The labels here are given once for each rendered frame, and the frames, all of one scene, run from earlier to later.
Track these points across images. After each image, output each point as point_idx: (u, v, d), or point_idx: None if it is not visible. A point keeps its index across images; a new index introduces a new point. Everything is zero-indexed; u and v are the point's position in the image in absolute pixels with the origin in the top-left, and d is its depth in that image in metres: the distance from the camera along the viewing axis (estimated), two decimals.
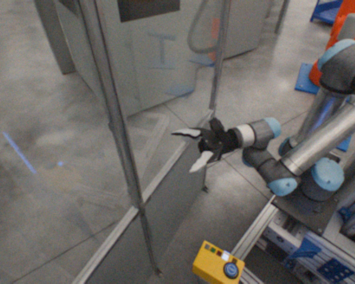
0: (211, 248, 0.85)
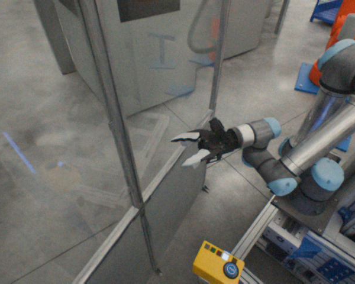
0: (211, 248, 0.85)
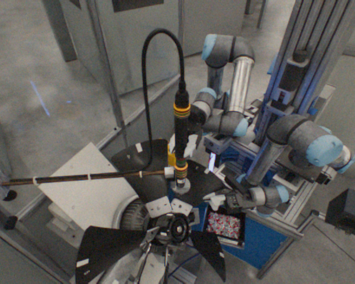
0: None
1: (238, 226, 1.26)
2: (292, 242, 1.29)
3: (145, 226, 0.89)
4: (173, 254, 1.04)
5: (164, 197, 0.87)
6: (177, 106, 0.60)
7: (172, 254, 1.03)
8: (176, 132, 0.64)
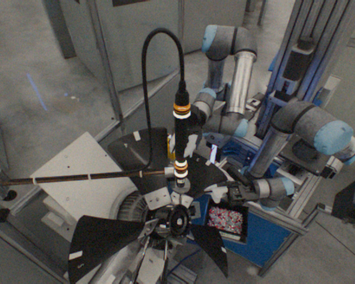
0: None
1: (239, 221, 1.21)
2: (296, 238, 1.24)
3: (144, 219, 0.85)
4: (173, 249, 1.00)
5: (163, 187, 0.83)
6: (177, 106, 0.60)
7: (172, 249, 0.99)
8: (176, 132, 0.64)
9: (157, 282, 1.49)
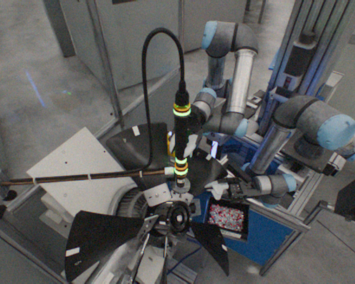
0: None
1: (241, 219, 1.20)
2: (298, 236, 1.23)
3: (143, 216, 0.83)
4: (173, 247, 0.98)
5: (163, 183, 0.81)
6: (177, 106, 0.60)
7: (172, 247, 0.97)
8: (176, 132, 0.64)
9: (157, 281, 1.47)
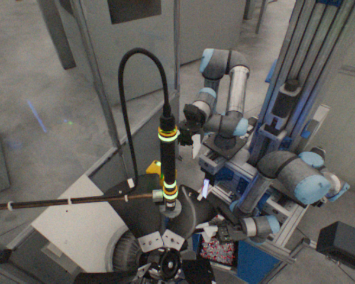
0: (158, 163, 1.40)
1: (231, 250, 1.27)
2: (285, 266, 1.30)
3: (137, 260, 0.90)
4: (165, 283, 1.06)
5: (155, 232, 0.89)
6: None
7: (165, 283, 1.04)
8: (163, 156, 0.58)
9: None
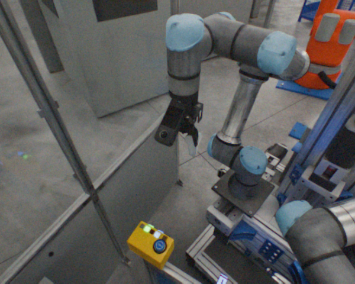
0: (145, 227, 0.93)
1: None
2: None
3: None
4: None
5: None
6: None
7: None
8: None
9: None
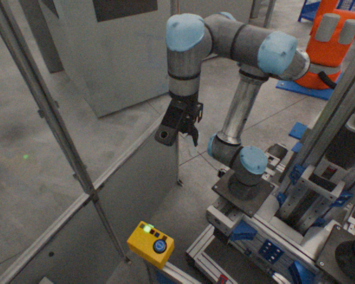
0: (145, 227, 0.93)
1: None
2: None
3: None
4: None
5: None
6: None
7: None
8: None
9: None
